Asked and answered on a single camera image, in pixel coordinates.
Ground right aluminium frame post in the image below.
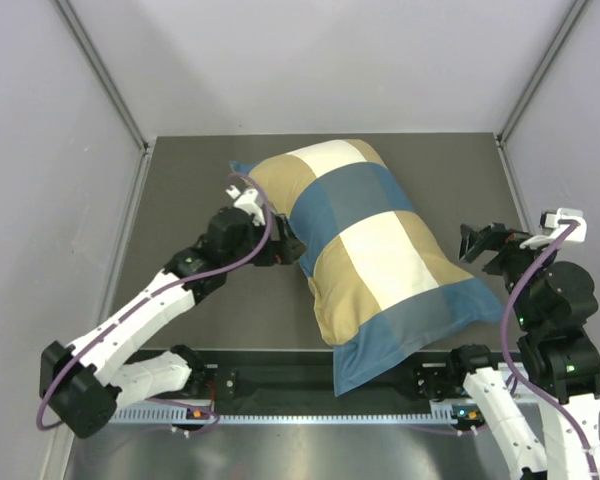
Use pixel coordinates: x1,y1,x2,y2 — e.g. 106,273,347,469
495,0,591,149

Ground aluminium frame post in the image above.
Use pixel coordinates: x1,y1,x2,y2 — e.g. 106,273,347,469
495,0,591,149
51,0,149,152

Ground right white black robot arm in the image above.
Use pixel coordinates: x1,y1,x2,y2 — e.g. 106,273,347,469
446,209,600,479

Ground checkered blue beige white pillowcase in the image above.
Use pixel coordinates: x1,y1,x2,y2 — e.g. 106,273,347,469
231,139,503,395

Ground grey slotted cable duct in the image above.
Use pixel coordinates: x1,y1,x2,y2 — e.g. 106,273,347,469
109,402,484,427

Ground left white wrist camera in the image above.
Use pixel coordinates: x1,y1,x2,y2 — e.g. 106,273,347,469
225,185,266,226

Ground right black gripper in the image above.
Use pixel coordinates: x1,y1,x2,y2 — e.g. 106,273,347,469
458,219,562,328

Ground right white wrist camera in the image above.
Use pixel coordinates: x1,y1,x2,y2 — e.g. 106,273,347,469
520,207,587,250

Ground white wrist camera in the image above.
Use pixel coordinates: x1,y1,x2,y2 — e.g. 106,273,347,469
520,207,587,250
225,185,266,226

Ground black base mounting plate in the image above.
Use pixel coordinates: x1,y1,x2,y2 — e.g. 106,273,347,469
197,349,468,402

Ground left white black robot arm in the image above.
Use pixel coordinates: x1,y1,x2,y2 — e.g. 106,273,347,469
36,207,306,439

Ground left aluminium frame post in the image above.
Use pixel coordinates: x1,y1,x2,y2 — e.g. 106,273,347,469
51,0,149,152

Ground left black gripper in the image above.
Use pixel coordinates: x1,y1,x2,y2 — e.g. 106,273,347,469
225,213,307,270

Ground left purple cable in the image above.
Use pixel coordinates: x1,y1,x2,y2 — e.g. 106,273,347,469
35,172,274,430

